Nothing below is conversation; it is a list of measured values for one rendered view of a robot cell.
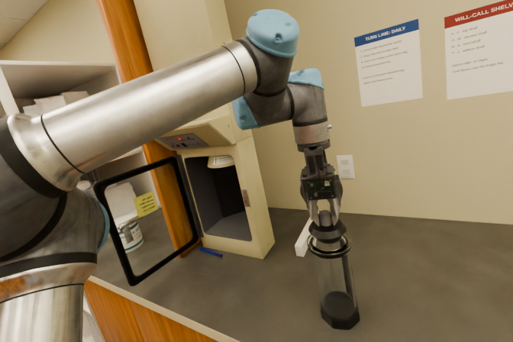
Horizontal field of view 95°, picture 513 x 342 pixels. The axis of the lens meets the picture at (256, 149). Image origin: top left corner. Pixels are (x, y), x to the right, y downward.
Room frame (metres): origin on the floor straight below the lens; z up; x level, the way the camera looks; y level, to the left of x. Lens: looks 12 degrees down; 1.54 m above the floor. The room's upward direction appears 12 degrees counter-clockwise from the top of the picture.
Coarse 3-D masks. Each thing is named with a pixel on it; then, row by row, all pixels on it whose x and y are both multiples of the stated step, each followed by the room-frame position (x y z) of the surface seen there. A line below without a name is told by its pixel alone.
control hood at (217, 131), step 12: (204, 120) 0.81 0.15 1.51; (216, 120) 0.74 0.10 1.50; (228, 120) 0.79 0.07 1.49; (180, 132) 0.80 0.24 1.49; (192, 132) 0.78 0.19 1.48; (204, 132) 0.76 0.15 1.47; (216, 132) 0.74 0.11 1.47; (228, 132) 0.78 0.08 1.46; (216, 144) 0.81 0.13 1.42; (228, 144) 0.79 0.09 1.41
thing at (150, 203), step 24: (168, 168) 0.92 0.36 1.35; (120, 192) 0.78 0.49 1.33; (144, 192) 0.84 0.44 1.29; (168, 192) 0.90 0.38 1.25; (120, 216) 0.76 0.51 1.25; (144, 216) 0.82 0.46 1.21; (168, 216) 0.88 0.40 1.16; (144, 240) 0.80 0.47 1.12; (168, 240) 0.86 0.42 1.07; (144, 264) 0.78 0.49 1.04
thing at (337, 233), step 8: (320, 216) 0.52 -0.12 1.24; (328, 216) 0.51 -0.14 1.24; (312, 224) 0.53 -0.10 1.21; (320, 224) 0.53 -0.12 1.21; (328, 224) 0.51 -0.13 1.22; (336, 224) 0.51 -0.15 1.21; (344, 224) 0.52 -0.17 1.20; (312, 232) 0.51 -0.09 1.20; (320, 232) 0.50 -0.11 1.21; (328, 232) 0.49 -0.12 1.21; (336, 232) 0.49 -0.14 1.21; (344, 232) 0.49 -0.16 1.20; (320, 240) 0.51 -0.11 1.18; (328, 240) 0.49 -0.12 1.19; (336, 240) 0.49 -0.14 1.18
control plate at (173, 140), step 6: (162, 138) 0.87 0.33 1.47; (168, 138) 0.86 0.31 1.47; (174, 138) 0.85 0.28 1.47; (186, 138) 0.82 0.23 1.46; (192, 138) 0.81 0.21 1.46; (198, 138) 0.80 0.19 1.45; (168, 144) 0.91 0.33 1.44; (174, 144) 0.89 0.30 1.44; (180, 144) 0.88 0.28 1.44; (186, 144) 0.87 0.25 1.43; (192, 144) 0.86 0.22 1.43; (198, 144) 0.84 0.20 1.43; (204, 144) 0.83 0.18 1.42
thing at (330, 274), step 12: (312, 240) 0.55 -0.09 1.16; (348, 240) 0.51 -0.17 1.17; (324, 252) 0.48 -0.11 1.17; (336, 252) 0.48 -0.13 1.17; (348, 252) 0.48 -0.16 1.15; (324, 264) 0.49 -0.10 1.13; (336, 264) 0.48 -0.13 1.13; (348, 264) 0.49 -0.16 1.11; (324, 276) 0.49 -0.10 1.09; (336, 276) 0.48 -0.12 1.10; (348, 276) 0.49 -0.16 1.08; (324, 288) 0.50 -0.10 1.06; (336, 288) 0.48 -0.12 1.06; (348, 288) 0.49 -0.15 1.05; (324, 300) 0.50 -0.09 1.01; (336, 300) 0.48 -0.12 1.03; (348, 300) 0.48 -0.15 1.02; (336, 312) 0.49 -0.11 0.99; (348, 312) 0.48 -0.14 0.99
